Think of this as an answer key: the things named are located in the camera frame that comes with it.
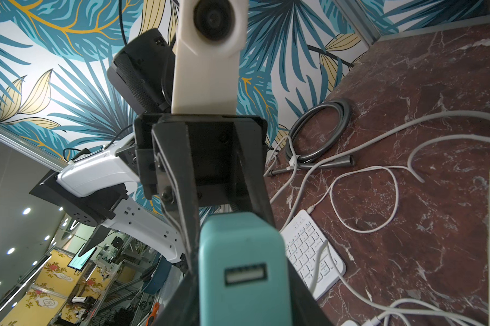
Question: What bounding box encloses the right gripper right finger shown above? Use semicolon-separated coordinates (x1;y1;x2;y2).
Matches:
287;261;332;326

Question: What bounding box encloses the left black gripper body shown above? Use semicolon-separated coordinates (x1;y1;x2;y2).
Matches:
134;113;260;207

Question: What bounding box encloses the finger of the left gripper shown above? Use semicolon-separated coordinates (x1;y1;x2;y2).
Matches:
231;118;275;226
153;122;200;273

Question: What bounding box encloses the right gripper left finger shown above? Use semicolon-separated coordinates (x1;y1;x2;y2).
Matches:
151;268;200;325

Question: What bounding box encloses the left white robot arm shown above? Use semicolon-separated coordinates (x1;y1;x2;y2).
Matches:
32;113;274;274

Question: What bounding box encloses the coiled black cable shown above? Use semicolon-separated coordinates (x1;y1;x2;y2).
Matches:
284;98;354;164

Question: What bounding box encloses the white wireless keyboard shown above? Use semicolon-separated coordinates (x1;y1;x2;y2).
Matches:
281;210;346;300

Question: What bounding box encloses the white power strip cord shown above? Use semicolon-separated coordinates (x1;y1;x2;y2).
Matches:
269;109;490;229

